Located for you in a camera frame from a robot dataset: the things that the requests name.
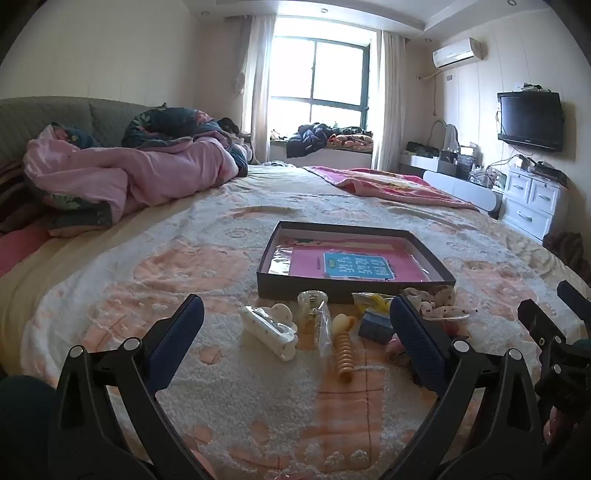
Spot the sheer white curtain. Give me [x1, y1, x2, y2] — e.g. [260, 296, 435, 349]
[240, 16, 278, 164]
[372, 30, 408, 171]

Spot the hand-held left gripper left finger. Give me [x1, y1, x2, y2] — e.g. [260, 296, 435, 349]
[48, 294, 218, 480]

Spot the white drawer cabinet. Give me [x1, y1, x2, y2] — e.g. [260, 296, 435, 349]
[499, 164, 568, 241]

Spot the yellow hair accessory in wrapper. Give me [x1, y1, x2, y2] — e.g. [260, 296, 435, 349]
[352, 292, 395, 315]

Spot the round table mirror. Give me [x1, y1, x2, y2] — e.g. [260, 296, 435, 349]
[442, 121, 461, 153]

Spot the dark puffer jacket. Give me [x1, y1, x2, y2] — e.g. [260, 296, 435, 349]
[286, 122, 331, 158]

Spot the floral pillow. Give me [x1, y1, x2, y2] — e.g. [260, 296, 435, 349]
[50, 121, 106, 149]

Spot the pink book with blue label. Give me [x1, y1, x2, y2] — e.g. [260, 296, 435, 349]
[288, 244, 430, 282]

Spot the beige spiral hair clip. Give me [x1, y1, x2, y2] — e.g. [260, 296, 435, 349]
[331, 314, 366, 384]

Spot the dark floral quilt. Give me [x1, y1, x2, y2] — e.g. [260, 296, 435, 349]
[122, 107, 252, 178]

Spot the grey-green padded headboard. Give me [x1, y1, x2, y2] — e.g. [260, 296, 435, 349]
[0, 96, 160, 171]

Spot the window seat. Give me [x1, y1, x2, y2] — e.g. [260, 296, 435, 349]
[270, 138, 374, 169]

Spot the pink blanket with yellow print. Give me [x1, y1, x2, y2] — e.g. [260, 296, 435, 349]
[302, 165, 481, 212]

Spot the clear hair clip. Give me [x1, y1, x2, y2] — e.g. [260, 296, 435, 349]
[297, 290, 329, 330]

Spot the white dressing table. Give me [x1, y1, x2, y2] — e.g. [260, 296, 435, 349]
[399, 152, 504, 215]

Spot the white claw hair clip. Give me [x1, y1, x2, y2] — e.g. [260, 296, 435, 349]
[239, 302, 298, 361]

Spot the air conditioner pipe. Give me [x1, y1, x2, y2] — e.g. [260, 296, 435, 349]
[418, 68, 443, 119]

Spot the black wall television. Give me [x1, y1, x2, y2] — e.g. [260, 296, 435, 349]
[497, 91, 565, 153]

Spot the pink polka dot scrunchie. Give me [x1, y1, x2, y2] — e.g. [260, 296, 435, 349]
[401, 284, 470, 322]

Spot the person's dark green clothing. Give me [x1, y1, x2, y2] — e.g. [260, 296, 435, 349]
[0, 375, 58, 480]

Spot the person's right hand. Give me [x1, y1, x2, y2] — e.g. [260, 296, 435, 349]
[542, 407, 591, 450]

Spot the white wall air conditioner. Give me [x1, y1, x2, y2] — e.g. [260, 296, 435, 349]
[431, 38, 488, 70]

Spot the clear plastic bag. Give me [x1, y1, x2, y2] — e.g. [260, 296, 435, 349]
[314, 302, 336, 360]

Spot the pink quilt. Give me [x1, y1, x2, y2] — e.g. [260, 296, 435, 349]
[23, 130, 250, 238]

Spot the pink plush hair clip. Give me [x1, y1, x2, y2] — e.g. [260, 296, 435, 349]
[385, 335, 416, 366]

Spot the small blue-grey box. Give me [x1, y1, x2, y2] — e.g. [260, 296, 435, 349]
[358, 310, 395, 344]

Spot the colourful clothes pile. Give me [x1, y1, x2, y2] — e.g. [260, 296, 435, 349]
[330, 127, 374, 148]

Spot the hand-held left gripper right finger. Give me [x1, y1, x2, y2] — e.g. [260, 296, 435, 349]
[389, 294, 541, 480]

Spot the shallow dark cardboard box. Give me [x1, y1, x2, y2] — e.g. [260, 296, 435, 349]
[256, 220, 457, 304]

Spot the window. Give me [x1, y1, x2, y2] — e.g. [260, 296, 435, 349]
[270, 37, 372, 127]

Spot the black set-top box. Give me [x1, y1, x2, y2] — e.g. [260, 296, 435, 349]
[530, 162, 568, 186]

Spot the black desktop organizer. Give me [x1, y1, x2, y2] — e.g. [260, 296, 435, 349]
[438, 148, 482, 180]

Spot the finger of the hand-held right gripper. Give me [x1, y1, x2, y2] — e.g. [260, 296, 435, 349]
[517, 299, 568, 354]
[556, 280, 591, 325]

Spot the dark brown cloth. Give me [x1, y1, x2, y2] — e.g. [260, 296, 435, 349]
[542, 231, 586, 274]

